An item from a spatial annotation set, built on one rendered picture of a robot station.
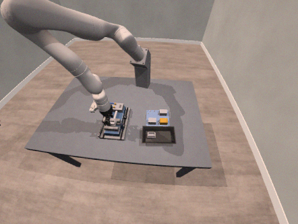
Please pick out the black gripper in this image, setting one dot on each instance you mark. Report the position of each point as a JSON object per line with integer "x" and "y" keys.
{"x": 107, "y": 114}

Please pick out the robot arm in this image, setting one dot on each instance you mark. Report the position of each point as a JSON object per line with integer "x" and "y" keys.
{"x": 33, "y": 19}

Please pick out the orange rectangular block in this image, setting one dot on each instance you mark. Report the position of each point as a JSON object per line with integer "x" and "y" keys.
{"x": 163, "y": 121}

